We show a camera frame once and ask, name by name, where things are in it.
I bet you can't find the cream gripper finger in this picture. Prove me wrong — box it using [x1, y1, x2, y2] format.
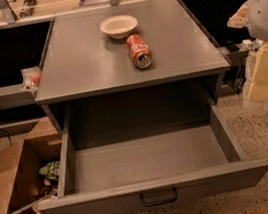
[227, 2, 248, 28]
[243, 82, 268, 103]

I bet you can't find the red coke can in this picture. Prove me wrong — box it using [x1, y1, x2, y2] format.
[126, 34, 152, 69]

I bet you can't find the open grey top drawer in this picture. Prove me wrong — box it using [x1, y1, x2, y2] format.
[38, 105, 268, 214]

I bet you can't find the white power strip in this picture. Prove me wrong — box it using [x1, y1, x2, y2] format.
[241, 39, 264, 51]

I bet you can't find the white paper bowl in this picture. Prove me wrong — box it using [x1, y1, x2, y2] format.
[99, 15, 138, 40]

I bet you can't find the grey metal cabinet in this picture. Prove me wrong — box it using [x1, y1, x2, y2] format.
[36, 0, 230, 142]

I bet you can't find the small clear plastic container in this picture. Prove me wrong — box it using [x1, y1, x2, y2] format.
[20, 67, 42, 93]

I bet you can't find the green snack bag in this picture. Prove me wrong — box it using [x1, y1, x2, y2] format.
[39, 161, 60, 180]

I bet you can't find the brown cardboard box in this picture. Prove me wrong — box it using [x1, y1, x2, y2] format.
[0, 118, 61, 214]

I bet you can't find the black drawer handle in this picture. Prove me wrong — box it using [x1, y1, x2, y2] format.
[140, 189, 178, 208]

